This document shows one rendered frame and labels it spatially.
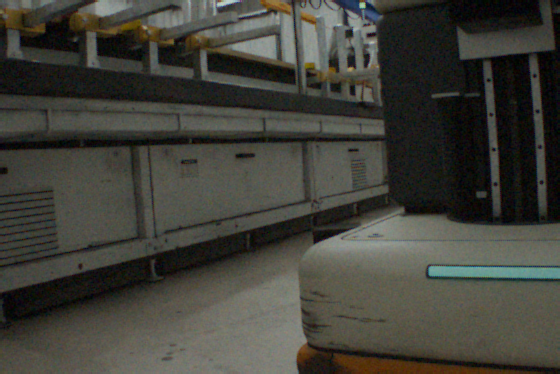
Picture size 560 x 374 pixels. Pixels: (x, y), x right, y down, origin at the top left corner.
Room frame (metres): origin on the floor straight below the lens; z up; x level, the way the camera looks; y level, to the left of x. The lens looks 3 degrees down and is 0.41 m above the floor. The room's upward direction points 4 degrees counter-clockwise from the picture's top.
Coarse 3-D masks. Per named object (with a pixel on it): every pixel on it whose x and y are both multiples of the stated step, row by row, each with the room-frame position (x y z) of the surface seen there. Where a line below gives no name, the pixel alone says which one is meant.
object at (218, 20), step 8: (216, 16) 1.54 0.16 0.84; (224, 16) 1.52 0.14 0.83; (232, 16) 1.51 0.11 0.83; (184, 24) 1.60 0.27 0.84; (192, 24) 1.58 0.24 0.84; (200, 24) 1.57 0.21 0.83; (208, 24) 1.55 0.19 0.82; (216, 24) 1.54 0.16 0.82; (224, 24) 1.54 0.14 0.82; (160, 32) 1.65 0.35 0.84; (168, 32) 1.63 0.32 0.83; (176, 32) 1.62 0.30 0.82; (184, 32) 1.60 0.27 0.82; (192, 32) 1.60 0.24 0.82; (128, 40) 1.72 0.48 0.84; (128, 48) 1.73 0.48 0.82; (136, 48) 1.74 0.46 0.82
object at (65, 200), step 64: (128, 64) 1.83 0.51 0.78; (192, 64) 2.13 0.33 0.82; (256, 64) 2.54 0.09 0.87; (0, 192) 1.40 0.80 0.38; (64, 192) 1.60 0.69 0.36; (128, 192) 1.84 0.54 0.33; (192, 192) 2.14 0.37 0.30; (256, 192) 2.54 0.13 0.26; (320, 192) 3.11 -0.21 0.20; (384, 192) 3.95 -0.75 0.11; (0, 256) 1.38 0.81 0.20; (64, 256) 1.54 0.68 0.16; (128, 256) 1.77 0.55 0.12; (192, 256) 2.10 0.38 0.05
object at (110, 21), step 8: (152, 0) 1.33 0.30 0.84; (160, 0) 1.31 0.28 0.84; (168, 0) 1.30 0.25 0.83; (176, 0) 1.31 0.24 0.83; (128, 8) 1.37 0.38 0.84; (136, 8) 1.36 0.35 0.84; (144, 8) 1.34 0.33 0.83; (152, 8) 1.33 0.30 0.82; (160, 8) 1.32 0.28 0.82; (168, 8) 1.33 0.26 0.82; (104, 16) 1.43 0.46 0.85; (112, 16) 1.41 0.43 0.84; (120, 16) 1.39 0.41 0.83; (128, 16) 1.38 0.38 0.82; (136, 16) 1.36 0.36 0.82; (144, 16) 1.37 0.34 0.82; (104, 24) 1.43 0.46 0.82; (112, 24) 1.41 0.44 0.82; (120, 24) 1.42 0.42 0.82; (72, 32) 1.50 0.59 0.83; (72, 40) 1.51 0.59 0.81
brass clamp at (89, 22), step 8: (72, 16) 1.39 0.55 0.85; (80, 16) 1.38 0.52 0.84; (88, 16) 1.40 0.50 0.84; (96, 16) 1.43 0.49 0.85; (72, 24) 1.39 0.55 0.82; (80, 24) 1.38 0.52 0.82; (88, 24) 1.40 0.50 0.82; (96, 24) 1.43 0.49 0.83; (80, 32) 1.42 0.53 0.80; (96, 32) 1.44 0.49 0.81; (104, 32) 1.45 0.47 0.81; (112, 32) 1.48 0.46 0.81
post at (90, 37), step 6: (90, 6) 1.42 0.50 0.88; (90, 12) 1.42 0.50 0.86; (84, 36) 1.41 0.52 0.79; (90, 36) 1.42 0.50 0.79; (84, 42) 1.41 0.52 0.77; (90, 42) 1.41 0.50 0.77; (96, 42) 1.43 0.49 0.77; (84, 48) 1.41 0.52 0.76; (90, 48) 1.41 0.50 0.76; (84, 54) 1.41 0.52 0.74; (90, 54) 1.41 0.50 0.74; (96, 54) 1.43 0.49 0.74
